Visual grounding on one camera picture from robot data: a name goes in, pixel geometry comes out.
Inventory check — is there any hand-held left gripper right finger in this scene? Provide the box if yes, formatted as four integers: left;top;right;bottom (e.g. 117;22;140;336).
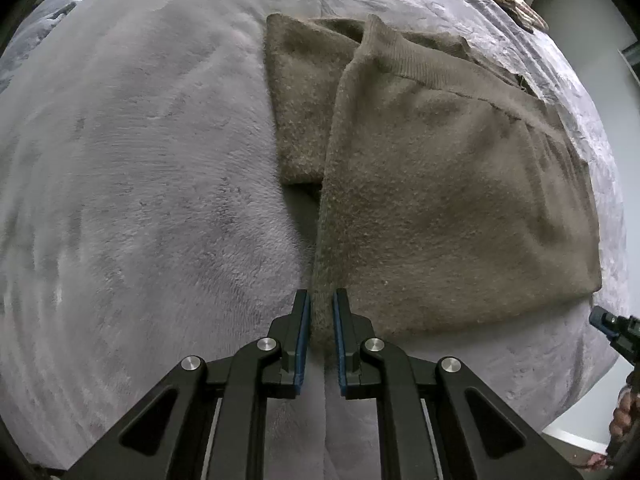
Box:
332;287;584;480

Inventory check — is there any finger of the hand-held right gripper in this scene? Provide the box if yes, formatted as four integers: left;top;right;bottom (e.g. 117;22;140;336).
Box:
588;305;640;362

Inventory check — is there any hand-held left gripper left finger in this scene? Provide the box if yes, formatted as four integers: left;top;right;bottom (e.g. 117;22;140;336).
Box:
65;288;312;480

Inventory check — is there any olive brown knit sweater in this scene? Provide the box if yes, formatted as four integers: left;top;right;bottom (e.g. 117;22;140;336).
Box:
264;12;603;357

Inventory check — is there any person's right hand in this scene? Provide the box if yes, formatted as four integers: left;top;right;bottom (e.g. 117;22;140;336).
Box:
609;384;640;456

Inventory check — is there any grey plush embossed blanket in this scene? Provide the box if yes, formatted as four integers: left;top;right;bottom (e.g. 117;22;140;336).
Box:
0;0;632;480

